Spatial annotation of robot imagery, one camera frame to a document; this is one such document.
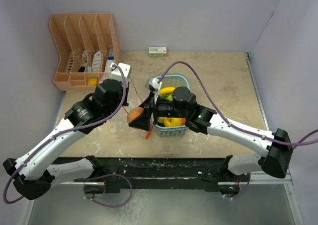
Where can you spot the clear zip top bag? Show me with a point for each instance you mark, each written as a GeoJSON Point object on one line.
{"type": "Point", "coordinates": [134, 99]}

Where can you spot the peach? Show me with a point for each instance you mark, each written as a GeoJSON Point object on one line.
{"type": "Point", "coordinates": [134, 113]}

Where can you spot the green white small box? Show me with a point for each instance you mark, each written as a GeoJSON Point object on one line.
{"type": "Point", "coordinates": [155, 51]}

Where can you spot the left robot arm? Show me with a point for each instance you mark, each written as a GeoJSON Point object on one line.
{"type": "Point", "coordinates": [34, 173]}

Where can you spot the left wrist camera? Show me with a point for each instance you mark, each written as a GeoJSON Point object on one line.
{"type": "Point", "coordinates": [118, 71]}

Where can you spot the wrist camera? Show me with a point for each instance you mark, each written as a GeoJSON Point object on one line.
{"type": "Point", "coordinates": [118, 71]}
{"type": "Point", "coordinates": [154, 86]}

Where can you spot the white blue box in organizer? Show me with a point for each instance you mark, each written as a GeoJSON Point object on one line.
{"type": "Point", "coordinates": [109, 61]}

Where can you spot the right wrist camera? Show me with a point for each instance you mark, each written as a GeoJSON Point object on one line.
{"type": "Point", "coordinates": [154, 86]}

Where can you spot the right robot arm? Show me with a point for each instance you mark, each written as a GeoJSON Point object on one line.
{"type": "Point", "coordinates": [271, 154]}

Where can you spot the green custard apple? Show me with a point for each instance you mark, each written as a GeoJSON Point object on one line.
{"type": "Point", "coordinates": [168, 96]}

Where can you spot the white bottle in organizer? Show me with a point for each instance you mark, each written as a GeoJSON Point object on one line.
{"type": "Point", "coordinates": [96, 62]}

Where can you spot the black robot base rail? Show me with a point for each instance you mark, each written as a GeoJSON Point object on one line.
{"type": "Point", "coordinates": [208, 174]}

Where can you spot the yellow banana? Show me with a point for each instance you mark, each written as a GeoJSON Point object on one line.
{"type": "Point", "coordinates": [166, 90]}

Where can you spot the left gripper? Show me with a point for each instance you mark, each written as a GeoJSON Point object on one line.
{"type": "Point", "coordinates": [125, 102]}

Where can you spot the yellow apple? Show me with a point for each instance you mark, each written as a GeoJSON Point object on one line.
{"type": "Point", "coordinates": [172, 122]}

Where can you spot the pink desk organizer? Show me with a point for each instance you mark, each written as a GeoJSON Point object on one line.
{"type": "Point", "coordinates": [78, 36]}

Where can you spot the yellow small box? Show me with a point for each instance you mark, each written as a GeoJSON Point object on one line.
{"type": "Point", "coordinates": [93, 81]}

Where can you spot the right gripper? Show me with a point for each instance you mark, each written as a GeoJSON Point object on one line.
{"type": "Point", "coordinates": [143, 120]}

